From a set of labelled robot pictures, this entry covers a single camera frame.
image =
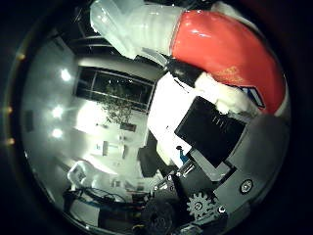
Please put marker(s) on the round ceiling light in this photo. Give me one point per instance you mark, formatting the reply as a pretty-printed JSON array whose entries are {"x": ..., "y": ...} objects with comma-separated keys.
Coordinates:
[
  {"x": 57, "y": 133},
  {"x": 65, "y": 75},
  {"x": 57, "y": 112}
]

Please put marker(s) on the red spray bottle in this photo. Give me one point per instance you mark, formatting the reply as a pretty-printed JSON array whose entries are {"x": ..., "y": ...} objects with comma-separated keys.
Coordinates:
[{"x": 225, "y": 49}]

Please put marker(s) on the green leafy plant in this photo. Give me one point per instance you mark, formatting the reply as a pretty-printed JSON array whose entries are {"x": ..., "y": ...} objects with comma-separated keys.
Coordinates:
[{"x": 118, "y": 106}]

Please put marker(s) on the dark framed window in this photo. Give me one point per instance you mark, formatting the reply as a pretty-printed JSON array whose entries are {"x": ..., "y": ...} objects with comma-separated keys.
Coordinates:
[{"x": 112, "y": 85}]

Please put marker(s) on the dark plant pot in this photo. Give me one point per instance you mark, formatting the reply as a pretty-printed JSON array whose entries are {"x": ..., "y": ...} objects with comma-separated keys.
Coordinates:
[{"x": 128, "y": 127}]

